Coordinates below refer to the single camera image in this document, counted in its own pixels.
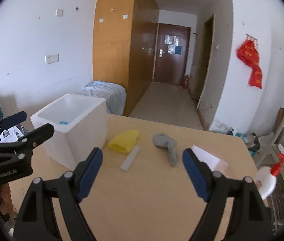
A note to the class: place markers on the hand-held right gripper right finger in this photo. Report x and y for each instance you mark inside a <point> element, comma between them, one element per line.
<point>194,173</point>

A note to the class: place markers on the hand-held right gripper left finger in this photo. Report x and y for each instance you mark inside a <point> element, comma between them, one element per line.
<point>89,173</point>

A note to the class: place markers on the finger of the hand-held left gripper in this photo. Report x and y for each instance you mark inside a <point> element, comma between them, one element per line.
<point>41,133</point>
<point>16,118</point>

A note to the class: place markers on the white foam box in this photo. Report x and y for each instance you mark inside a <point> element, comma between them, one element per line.
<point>86,130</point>

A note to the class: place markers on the grey sock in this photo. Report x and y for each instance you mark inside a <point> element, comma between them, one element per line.
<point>162,140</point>

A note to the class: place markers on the yellow foam net sleeve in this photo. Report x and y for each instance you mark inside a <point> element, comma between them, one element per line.
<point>124,141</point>

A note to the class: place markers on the person's left hand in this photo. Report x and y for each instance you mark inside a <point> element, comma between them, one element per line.
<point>5,193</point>

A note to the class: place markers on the printed paper leaflet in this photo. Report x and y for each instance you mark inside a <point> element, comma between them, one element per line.
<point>10,134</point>

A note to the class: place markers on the white foam block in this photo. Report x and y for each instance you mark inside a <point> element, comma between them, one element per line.
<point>207,158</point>

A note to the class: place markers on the small blue item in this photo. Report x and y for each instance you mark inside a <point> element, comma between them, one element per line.
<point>64,123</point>

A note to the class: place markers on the white foam tube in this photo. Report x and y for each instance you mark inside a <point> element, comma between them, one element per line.
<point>130,158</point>

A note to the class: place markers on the white spray bottle red trigger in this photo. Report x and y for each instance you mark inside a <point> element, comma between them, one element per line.
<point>266,180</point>

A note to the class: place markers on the light blue sheet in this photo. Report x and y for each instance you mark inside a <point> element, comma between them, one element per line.
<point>111,93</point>

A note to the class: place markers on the red fire extinguisher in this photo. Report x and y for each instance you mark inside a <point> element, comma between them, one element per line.
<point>186,81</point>

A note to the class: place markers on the wooden board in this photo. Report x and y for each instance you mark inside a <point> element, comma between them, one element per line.
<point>281,120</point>

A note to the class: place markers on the wooden wardrobe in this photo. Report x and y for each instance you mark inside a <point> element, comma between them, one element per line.
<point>111,55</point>

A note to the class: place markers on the dark brown door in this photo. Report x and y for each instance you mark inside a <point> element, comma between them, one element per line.
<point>162,67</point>

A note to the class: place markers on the papers on door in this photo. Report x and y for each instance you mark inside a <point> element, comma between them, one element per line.
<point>173,45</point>

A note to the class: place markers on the red hanging cloth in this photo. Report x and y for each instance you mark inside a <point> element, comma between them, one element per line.
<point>251,55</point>

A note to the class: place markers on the double white wall switch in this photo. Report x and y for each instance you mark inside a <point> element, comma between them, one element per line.
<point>52,59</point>

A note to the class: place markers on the single white wall switch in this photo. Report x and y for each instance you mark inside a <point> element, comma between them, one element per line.
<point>59,12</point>

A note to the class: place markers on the dark side door frame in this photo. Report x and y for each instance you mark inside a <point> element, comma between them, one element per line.
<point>206,55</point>

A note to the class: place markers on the metal wall hook rack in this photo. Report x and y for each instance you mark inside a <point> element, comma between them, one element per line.
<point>252,37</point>

